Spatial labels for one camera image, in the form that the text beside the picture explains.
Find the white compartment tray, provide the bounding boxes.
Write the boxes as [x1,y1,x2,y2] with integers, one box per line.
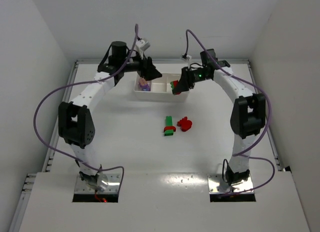
[133,73,189,103]

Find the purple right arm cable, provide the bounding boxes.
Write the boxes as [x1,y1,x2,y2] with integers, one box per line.
[184,29,277,196]

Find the purple flower lego brick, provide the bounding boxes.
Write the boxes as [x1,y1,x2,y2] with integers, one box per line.
[140,84,151,92]

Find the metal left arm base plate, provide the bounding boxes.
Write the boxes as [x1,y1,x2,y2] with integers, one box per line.
[74,173,121,194]

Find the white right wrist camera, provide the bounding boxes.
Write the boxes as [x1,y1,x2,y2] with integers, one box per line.
[180,54,192,67]

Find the green number lego brick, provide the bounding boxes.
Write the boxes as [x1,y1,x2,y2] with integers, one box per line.
[165,116,173,127]

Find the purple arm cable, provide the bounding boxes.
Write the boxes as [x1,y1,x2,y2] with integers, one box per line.
[184,29,277,196]
[33,23,140,190]

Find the red rounded lego brick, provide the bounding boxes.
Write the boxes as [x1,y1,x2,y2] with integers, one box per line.
[177,117,193,132]

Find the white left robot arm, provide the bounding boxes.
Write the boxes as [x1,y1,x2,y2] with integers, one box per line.
[58,39,162,187]

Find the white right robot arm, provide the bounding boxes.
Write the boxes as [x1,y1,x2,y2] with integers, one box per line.
[170,49,266,185]

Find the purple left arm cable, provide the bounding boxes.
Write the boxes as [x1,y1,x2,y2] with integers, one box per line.
[33,23,140,190]

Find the purple butterfly lego brick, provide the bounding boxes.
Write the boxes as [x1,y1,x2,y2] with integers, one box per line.
[138,78,148,87]

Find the red green rounded lego stack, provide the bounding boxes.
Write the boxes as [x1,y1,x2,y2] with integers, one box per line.
[163,126,176,136]

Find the green red lego bricks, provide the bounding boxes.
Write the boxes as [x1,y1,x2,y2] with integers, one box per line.
[170,80,180,95]

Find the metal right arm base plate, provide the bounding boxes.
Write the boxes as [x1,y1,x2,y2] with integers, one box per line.
[207,174,254,194]

